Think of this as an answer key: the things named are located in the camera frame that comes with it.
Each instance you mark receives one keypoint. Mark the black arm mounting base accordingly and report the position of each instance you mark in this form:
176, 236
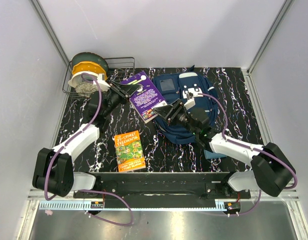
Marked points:
166, 191

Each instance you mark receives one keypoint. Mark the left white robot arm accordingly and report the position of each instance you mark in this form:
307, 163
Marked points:
54, 172

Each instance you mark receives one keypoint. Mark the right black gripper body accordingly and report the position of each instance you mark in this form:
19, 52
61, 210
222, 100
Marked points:
180, 116

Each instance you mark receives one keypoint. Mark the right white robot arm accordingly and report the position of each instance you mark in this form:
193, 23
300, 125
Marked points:
271, 171

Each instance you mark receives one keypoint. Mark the black wire dish rack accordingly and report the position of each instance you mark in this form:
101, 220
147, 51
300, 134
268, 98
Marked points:
120, 68

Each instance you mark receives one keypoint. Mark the orange Treehouse book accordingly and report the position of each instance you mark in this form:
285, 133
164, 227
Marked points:
129, 152

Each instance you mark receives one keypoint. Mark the navy blue student backpack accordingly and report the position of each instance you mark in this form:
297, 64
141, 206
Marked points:
195, 91

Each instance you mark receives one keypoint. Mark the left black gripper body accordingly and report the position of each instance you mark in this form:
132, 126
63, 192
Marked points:
115, 96

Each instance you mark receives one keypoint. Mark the aluminium front rail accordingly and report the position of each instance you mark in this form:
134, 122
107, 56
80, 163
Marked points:
285, 195

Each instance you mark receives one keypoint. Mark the yellow plate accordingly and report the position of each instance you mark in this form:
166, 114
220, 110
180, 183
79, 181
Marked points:
88, 66

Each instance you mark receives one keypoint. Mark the dark green plate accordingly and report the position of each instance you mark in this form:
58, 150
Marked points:
90, 57

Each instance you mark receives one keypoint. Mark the grey patterned plate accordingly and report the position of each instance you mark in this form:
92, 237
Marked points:
85, 89

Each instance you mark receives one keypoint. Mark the small blue wallet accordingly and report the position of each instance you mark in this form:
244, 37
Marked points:
212, 155

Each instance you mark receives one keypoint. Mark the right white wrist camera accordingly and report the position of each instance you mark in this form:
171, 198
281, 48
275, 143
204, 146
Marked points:
190, 101

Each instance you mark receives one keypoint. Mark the white plate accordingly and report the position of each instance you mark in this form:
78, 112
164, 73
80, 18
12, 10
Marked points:
84, 76

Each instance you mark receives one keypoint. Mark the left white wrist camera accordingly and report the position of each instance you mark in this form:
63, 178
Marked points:
102, 81

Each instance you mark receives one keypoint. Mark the purple paperback book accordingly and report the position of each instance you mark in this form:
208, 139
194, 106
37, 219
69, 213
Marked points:
146, 97

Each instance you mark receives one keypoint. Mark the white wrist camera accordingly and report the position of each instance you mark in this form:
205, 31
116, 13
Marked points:
102, 81
190, 101

